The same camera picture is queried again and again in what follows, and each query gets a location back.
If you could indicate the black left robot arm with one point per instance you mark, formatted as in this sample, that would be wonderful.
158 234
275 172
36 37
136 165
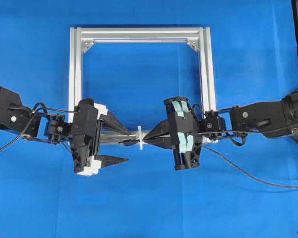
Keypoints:
37 124

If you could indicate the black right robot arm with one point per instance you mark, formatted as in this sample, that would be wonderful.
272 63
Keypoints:
271 119

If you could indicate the blue table cloth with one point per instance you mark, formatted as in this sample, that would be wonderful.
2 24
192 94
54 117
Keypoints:
254 59

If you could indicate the white string loop tie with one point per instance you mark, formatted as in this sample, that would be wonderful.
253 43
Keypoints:
140 137

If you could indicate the aluminium extrusion square frame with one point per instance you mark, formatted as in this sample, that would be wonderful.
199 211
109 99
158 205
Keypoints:
198 38

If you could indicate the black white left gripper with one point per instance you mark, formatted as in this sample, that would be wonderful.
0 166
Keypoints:
84 131

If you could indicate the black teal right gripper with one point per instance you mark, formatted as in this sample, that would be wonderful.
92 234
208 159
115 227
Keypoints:
176 132

